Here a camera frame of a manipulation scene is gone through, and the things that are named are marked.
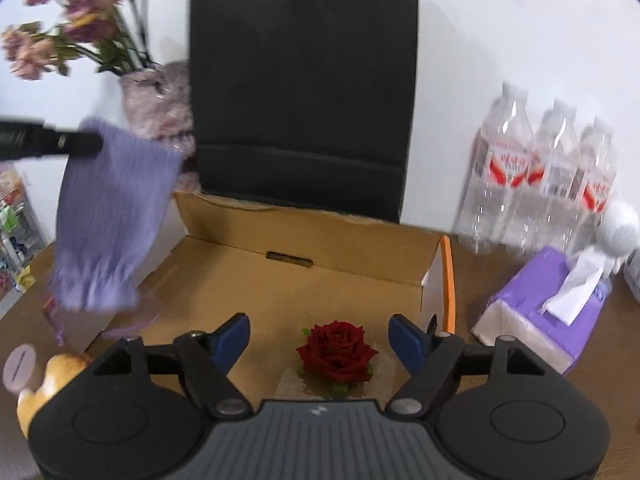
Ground purple tissue pack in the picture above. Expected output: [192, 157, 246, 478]
[472, 247, 611, 374]

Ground cardboard box orange trim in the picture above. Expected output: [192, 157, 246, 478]
[81, 190, 458, 401]

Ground right water bottle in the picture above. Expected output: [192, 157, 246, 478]
[567, 117, 618, 255]

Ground pink round container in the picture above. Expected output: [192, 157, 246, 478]
[2, 344, 41, 394]

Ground middle water bottle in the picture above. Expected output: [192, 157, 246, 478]
[502, 99, 579, 259]

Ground orange white plush toy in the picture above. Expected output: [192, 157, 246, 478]
[16, 353, 92, 438]

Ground dried pink flowers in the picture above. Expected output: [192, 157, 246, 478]
[1, 0, 154, 81]

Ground black paper bag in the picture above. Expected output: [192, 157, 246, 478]
[189, 0, 418, 222]

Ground red rose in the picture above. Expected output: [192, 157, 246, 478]
[274, 320, 397, 402]

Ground purple ceramic vase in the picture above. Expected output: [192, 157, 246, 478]
[120, 61, 202, 193]

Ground purple knitted cloth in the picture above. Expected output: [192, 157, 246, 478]
[51, 118, 182, 313]

